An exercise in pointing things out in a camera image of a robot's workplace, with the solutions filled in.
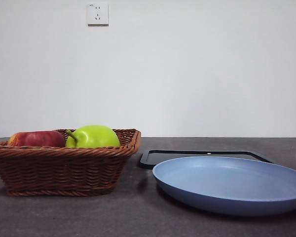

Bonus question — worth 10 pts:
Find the blue round plate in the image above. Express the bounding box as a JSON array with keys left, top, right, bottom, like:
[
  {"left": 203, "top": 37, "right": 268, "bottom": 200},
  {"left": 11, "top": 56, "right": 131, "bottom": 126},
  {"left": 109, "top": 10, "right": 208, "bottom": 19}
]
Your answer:
[{"left": 152, "top": 156, "right": 296, "bottom": 217}]

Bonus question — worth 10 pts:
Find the brown wicker basket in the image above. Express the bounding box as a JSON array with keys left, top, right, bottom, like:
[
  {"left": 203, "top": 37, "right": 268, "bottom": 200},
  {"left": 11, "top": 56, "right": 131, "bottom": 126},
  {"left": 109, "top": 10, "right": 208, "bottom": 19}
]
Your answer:
[{"left": 0, "top": 128, "right": 142, "bottom": 198}]

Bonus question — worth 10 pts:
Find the black flat tray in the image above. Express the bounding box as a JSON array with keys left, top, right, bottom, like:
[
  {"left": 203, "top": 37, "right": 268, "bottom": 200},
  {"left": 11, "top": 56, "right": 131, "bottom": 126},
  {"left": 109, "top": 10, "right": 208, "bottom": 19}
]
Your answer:
[{"left": 140, "top": 149, "right": 275, "bottom": 170}]

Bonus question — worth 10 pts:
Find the green apple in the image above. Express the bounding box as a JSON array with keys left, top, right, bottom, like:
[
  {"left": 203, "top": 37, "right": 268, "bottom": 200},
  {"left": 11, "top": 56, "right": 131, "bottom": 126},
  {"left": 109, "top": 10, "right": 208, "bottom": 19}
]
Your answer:
[{"left": 65, "top": 124, "right": 121, "bottom": 149}]

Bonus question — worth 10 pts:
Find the red apple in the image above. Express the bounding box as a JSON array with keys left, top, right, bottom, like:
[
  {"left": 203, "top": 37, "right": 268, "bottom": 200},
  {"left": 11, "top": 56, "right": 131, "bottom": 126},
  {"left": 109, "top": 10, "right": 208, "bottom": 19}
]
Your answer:
[{"left": 7, "top": 130, "right": 66, "bottom": 148}]

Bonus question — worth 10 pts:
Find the white wall socket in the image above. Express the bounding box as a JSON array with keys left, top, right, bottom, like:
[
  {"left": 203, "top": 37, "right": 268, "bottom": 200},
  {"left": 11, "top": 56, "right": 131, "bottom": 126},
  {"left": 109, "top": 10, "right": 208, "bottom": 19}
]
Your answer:
[{"left": 87, "top": 2, "right": 110, "bottom": 27}]

